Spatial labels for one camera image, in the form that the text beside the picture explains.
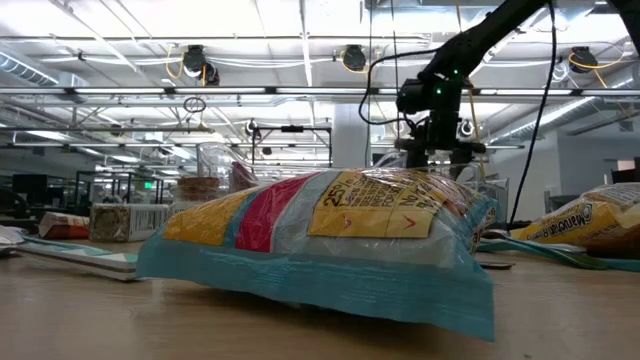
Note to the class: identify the yellow Maruchan ramen pack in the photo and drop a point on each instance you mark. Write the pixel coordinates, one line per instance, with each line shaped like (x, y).
(575, 220)

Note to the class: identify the blue-edged Maruchan ramen pack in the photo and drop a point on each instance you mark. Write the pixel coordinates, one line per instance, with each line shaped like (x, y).
(320, 280)

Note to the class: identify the brown food packet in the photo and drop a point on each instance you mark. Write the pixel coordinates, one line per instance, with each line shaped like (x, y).
(65, 227)

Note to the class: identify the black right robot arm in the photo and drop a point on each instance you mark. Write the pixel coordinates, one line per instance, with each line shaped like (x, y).
(480, 40)

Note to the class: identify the small black ceiling reel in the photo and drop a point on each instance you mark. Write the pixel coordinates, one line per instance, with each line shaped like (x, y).
(251, 127)
(467, 128)

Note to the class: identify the clear plastic bin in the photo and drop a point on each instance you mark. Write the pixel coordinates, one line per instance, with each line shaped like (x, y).
(215, 165)
(497, 200)

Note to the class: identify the white building column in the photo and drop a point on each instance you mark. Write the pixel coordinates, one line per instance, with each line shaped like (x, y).
(350, 135)

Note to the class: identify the plain silver spoon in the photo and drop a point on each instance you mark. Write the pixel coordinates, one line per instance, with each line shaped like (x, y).
(540, 246)

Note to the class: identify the grey-lid barcode spice bottle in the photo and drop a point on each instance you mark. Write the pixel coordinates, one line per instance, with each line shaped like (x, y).
(130, 222)

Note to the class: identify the black computer monitor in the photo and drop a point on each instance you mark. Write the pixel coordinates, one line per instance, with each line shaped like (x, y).
(30, 187)

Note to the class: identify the long silver ventilation duct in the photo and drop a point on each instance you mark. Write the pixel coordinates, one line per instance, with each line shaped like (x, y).
(575, 112)

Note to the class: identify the black metal frame stand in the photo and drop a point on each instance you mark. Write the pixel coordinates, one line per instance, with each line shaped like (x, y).
(292, 128)

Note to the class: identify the long ceiling light rail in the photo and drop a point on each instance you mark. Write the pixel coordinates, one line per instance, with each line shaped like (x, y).
(120, 91)

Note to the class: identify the silver corrugated ventilation duct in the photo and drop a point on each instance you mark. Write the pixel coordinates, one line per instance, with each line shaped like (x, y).
(25, 70)

